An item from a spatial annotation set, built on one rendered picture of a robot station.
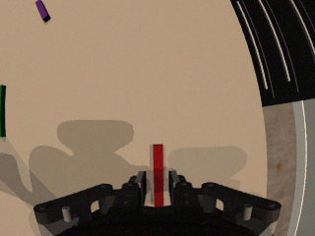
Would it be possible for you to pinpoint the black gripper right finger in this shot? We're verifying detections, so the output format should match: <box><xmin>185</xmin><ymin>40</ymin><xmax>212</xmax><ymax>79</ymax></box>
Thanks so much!
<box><xmin>168</xmin><ymin>170</ymin><xmax>282</xmax><ymax>236</ymax></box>

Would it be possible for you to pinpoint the red rod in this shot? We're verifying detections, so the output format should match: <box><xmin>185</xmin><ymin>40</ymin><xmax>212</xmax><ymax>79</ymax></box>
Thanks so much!
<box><xmin>153</xmin><ymin>145</ymin><xmax>163</xmax><ymax>207</ymax></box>

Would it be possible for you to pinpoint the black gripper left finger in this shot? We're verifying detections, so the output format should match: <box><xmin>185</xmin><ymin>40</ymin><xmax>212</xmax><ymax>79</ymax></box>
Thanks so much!
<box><xmin>33</xmin><ymin>171</ymin><xmax>147</xmax><ymax>236</ymax></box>

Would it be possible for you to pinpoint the purple rod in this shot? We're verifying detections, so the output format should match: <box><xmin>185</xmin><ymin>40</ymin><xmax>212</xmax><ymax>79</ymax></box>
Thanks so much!
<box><xmin>35</xmin><ymin>0</ymin><xmax>51</xmax><ymax>22</ymax></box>

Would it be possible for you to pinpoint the green rod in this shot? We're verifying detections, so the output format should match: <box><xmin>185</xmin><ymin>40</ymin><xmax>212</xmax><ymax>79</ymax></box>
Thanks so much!
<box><xmin>0</xmin><ymin>85</ymin><xmax>6</xmax><ymax>138</ymax></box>

